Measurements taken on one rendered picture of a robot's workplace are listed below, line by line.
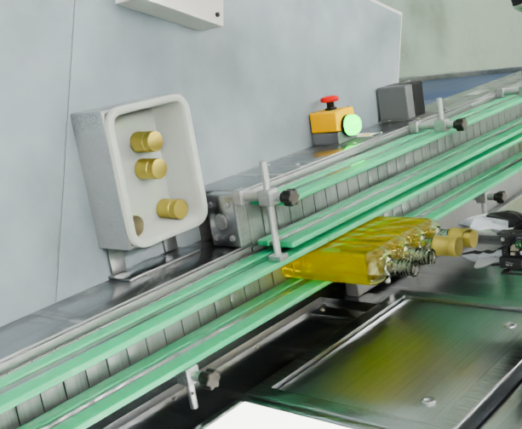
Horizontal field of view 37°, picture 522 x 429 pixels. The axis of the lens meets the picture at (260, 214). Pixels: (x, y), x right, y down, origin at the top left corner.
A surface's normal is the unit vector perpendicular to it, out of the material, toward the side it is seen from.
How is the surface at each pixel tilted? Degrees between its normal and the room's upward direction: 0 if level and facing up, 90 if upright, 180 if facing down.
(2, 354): 90
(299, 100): 0
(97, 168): 90
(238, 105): 0
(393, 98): 90
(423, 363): 90
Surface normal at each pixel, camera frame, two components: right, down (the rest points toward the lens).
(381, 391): -0.16, -0.96
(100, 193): -0.64, 0.28
